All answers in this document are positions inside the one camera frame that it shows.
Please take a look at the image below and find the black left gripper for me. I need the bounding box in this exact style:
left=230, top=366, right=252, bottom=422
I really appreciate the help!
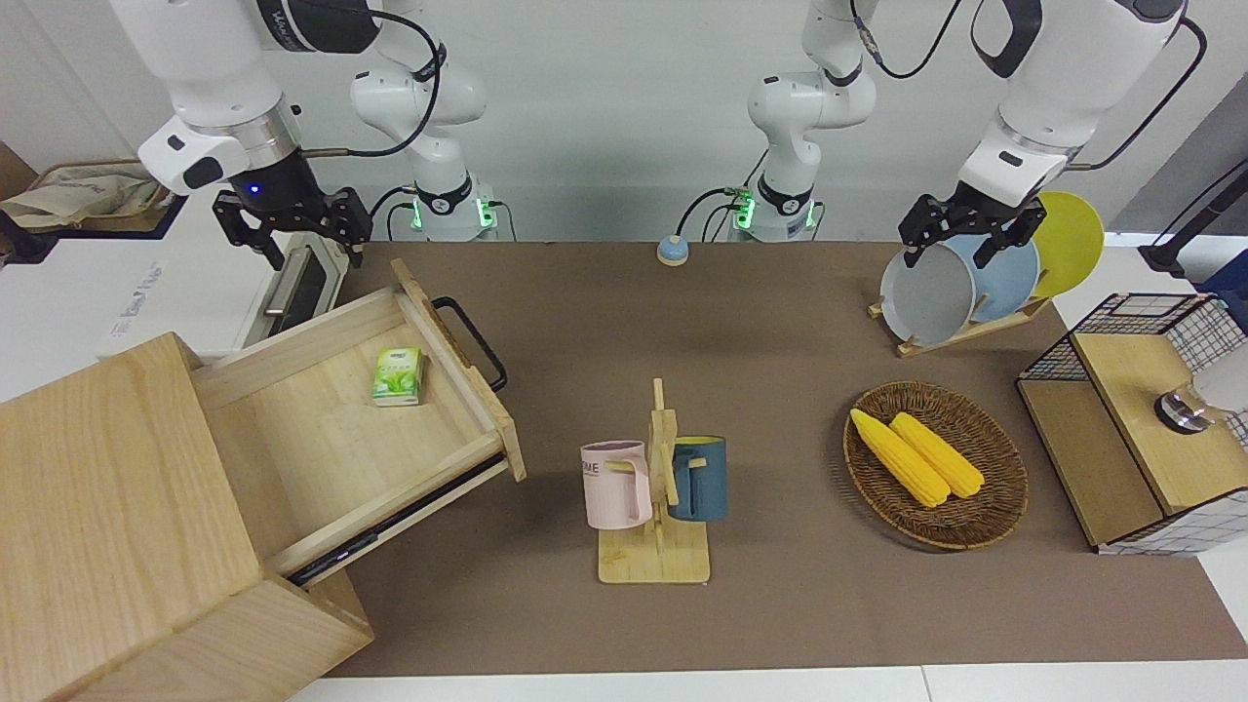
left=898, top=180, right=1046, bottom=271

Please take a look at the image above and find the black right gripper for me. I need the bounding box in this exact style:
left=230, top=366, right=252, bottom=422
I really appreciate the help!
left=213, top=146, right=373, bottom=272

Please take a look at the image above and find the light wooden drawer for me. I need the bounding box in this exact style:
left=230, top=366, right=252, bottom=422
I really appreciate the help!
left=190, top=258, right=527, bottom=586

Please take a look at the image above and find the black metal drawer handle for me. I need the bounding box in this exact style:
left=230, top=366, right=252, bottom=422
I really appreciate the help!
left=432, top=295, right=508, bottom=393

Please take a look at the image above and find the light blue plate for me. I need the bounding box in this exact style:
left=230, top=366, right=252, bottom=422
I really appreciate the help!
left=946, top=234, right=1041, bottom=323

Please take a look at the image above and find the grey plate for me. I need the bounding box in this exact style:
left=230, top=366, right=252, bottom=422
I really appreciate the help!
left=880, top=241, right=978, bottom=347

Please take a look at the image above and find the yellow plate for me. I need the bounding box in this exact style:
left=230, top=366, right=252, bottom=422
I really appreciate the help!
left=1032, top=191, right=1106, bottom=298

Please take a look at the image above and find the wooden plate rack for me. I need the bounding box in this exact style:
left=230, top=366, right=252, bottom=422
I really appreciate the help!
left=868, top=292, right=1052, bottom=359

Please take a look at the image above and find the white toaster oven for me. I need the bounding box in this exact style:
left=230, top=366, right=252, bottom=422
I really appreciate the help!
left=96, top=232, right=352, bottom=364

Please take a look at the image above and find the green tissue pack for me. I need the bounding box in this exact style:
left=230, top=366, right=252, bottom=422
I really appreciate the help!
left=370, top=347, right=425, bottom=408

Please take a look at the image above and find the brown table mat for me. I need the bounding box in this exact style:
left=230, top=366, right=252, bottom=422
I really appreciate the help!
left=322, top=242, right=1248, bottom=679

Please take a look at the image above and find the beige paper bag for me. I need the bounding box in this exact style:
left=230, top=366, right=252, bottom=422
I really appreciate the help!
left=5, top=164, right=167, bottom=227

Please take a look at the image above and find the yellow corn cob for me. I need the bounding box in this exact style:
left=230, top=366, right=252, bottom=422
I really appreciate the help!
left=850, top=408, right=952, bottom=508
left=889, top=412, right=986, bottom=500

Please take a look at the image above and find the blue plastic piece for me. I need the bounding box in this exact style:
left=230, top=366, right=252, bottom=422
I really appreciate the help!
left=1201, top=261, right=1248, bottom=305

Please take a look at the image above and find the brown cardboard box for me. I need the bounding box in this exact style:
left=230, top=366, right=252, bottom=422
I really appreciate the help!
left=0, top=141, right=38, bottom=201

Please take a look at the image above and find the brown wicker basket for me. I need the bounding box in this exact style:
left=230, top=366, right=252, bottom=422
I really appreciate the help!
left=843, top=380, right=1030, bottom=550

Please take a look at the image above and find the light wooden cabinet box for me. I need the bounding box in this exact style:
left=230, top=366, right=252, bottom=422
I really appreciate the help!
left=0, top=331, right=376, bottom=702

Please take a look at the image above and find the dark blue mug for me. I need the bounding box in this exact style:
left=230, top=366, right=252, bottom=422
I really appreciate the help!
left=671, top=436, right=728, bottom=523

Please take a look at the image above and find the pink mug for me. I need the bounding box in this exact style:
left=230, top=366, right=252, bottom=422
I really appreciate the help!
left=580, top=441, right=654, bottom=530

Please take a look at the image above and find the wooden mug rack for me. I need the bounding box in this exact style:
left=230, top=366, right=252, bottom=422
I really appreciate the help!
left=597, top=378, right=711, bottom=586

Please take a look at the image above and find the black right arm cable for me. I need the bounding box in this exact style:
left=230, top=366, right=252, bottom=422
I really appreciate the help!
left=297, top=5, right=445, bottom=159

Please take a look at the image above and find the black right base cable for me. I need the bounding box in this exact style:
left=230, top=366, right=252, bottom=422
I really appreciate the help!
left=370, top=185, right=420, bottom=240

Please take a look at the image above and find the black base cable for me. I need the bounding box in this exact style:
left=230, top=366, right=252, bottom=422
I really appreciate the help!
left=370, top=185, right=420, bottom=240
left=678, top=185, right=757, bottom=245

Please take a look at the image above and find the black left arm wrist cable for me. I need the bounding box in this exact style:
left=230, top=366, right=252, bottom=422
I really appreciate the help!
left=1063, top=15, right=1210, bottom=172

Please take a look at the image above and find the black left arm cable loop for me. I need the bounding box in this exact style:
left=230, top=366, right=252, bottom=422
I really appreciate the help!
left=848, top=0, right=966, bottom=79

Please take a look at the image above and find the black wire shelf with boards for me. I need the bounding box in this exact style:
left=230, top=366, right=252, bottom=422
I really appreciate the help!
left=1016, top=292, right=1248, bottom=557

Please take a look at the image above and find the black clamp mount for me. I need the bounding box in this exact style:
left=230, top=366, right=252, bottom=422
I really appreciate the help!
left=0, top=208, right=55, bottom=266

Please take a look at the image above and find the black left base cable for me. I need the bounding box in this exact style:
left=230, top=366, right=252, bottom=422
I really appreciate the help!
left=678, top=185, right=757, bottom=245

